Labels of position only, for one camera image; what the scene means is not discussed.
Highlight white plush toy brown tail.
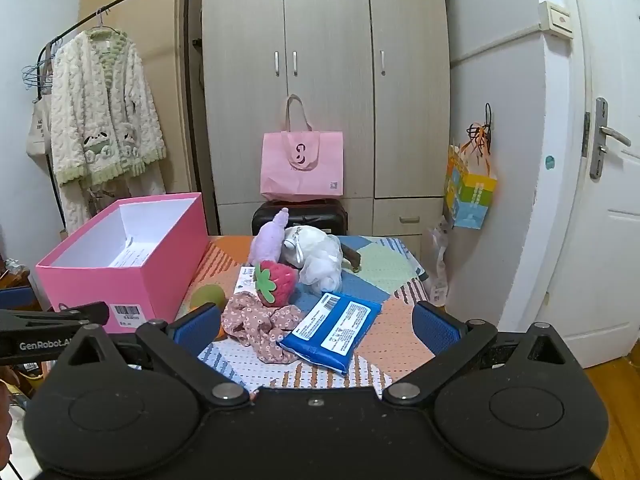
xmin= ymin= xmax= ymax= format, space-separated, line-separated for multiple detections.
xmin=280 ymin=225 xmax=362 ymax=274

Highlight beige canvas tote bag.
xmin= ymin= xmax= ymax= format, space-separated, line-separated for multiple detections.
xmin=26 ymin=44 xmax=57 ymax=177

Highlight white light switch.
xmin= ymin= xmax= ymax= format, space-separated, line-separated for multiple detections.
xmin=537 ymin=0 xmax=574 ymax=40

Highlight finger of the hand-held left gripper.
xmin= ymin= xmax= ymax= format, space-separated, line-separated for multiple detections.
xmin=0 ymin=302 xmax=110 ymax=332

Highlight red strawberry plush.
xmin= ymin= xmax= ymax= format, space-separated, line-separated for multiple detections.
xmin=253 ymin=260 xmax=300 ymax=307

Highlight beige three-door wardrobe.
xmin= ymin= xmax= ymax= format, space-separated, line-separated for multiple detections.
xmin=200 ymin=0 xmax=451 ymax=239

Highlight silver door handle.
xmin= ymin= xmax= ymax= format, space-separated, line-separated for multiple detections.
xmin=589 ymin=97 xmax=632 ymax=181

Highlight white paper slip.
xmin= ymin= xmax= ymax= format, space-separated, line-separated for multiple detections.
xmin=107 ymin=246 xmax=152 ymax=269

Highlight wire clothes hangers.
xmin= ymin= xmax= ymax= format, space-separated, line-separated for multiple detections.
xmin=21 ymin=54 xmax=54 ymax=92

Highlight black suitcase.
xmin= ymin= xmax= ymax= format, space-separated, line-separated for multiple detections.
xmin=251 ymin=198 xmax=349 ymax=239

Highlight clear plastic bag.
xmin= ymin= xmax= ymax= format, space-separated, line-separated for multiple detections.
xmin=426 ymin=214 xmax=452 ymax=307

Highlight purple plush toy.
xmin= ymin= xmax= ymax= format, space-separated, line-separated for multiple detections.
xmin=248 ymin=207 xmax=291 ymax=266

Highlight white mesh bath loofah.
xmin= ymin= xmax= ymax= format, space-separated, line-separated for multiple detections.
xmin=298 ymin=247 xmax=344 ymax=296

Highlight pink tote bag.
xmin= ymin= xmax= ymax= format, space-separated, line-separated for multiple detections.
xmin=259 ymin=94 xmax=345 ymax=204

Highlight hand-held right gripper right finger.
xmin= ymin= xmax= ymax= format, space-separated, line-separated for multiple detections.
xmin=382 ymin=301 xmax=587 ymax=407

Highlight tall beige cabinet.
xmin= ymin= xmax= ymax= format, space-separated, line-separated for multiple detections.
xmin=77 ymin=0 xmax=217 ymax=233

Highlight green ball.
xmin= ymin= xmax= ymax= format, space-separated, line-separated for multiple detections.
xmin=191 ymin=284 xmax=226 ymax=312

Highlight blue wet wipes packet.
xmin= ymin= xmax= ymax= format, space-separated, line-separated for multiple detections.
xmin=276 ymin=292 xmax=383 ymax=375

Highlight cream fleece robe green trim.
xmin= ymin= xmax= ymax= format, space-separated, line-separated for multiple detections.
xmin=49 ymin=29 xmax=167 ymax=234

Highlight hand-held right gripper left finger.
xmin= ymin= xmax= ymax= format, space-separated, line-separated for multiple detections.
xmin=50 ymin=304 xmax=252 ymax=408

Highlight pink floral scrunchie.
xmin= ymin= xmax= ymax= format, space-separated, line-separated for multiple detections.
xmin=221 ymin=291 xmax=305 ymax=364

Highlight pink cardboard box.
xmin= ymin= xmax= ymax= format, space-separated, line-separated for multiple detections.
xmin=35 ymin=191 xmax=210 ymax=334

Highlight white door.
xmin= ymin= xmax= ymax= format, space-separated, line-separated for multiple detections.
xmin=499 ymin=0 xmax=640 ymax=370

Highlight colourful paper gift bag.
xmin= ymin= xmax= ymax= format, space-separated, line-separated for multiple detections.
xmin=443 ymin=121 xmax=499 ymax=231

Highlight white tissue pack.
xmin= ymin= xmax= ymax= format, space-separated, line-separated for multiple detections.
xmin=233 ymin=265 xmax=262 ymax=297

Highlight black clothes rack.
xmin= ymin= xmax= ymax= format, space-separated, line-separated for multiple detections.
xmin=37 ymin=0 xmax=202 ymax=196

